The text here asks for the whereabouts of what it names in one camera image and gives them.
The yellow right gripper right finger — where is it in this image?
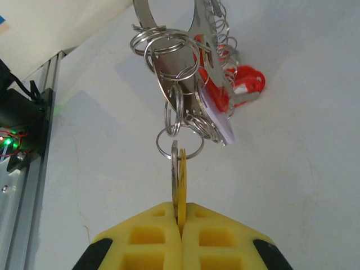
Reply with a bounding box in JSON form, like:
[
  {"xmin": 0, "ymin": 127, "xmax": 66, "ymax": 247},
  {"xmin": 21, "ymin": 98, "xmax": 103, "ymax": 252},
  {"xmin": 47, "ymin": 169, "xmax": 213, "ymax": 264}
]
[{"xmin": 179, "ymin": 201, "xmax": 295, "ymax": 270}]

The silver metal key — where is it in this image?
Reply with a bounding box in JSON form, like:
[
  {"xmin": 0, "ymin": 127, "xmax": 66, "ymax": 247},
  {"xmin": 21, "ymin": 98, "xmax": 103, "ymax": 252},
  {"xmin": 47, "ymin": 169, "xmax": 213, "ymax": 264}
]
[{"xmin": 170, "ymin": 139, "xmax": 181, "ymax": 223}]

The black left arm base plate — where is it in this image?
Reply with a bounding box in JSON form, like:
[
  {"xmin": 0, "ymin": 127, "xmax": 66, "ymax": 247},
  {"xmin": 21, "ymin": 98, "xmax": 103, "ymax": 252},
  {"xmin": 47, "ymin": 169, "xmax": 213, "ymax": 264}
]
[{"xmin": 5, "ymin": 87, "xmax": 56, "ymax": 174}]

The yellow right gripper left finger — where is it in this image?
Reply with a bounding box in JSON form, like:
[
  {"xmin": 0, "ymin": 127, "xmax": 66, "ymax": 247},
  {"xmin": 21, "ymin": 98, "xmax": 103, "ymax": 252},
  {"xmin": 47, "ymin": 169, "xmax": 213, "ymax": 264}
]
[{"xmin": 71, "ymin": 201, "xmax": 184, "ymax": 270}]

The lilac plastic key tag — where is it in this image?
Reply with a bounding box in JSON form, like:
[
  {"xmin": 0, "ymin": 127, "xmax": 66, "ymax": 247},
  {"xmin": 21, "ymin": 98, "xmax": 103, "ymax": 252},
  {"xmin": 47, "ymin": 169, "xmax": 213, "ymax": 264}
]
[{"xmin": 196, "ymin": 84, "xmax": 236, "ymax": 146}]

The red plastic key tag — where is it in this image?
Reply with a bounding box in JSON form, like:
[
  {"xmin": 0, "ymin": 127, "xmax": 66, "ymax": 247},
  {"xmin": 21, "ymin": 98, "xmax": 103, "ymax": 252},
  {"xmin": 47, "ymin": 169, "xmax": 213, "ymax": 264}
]
[
  {"xmin": 193, "ymin": 33, "xmax": 230, "ymax": 112},
  {"xmin": 232, "ymin": 65, "xmax": 267, "ymax": 108}
]

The long aluminium mounting rail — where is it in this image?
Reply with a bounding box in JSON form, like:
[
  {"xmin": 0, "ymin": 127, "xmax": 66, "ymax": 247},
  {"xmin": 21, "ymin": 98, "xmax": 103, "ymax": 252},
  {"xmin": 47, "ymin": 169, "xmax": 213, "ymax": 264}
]
[{"xmin": 0, "ymin": 50, "xmax": 67, "ymax": 270}]

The small clear plastic bag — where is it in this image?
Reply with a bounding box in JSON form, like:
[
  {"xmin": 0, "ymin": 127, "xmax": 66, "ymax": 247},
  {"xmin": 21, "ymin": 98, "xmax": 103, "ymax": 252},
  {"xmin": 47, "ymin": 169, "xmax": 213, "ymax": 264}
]
[{"xmin": 129, "ymin": 0, "xmax": 241, "ymax": 160}]

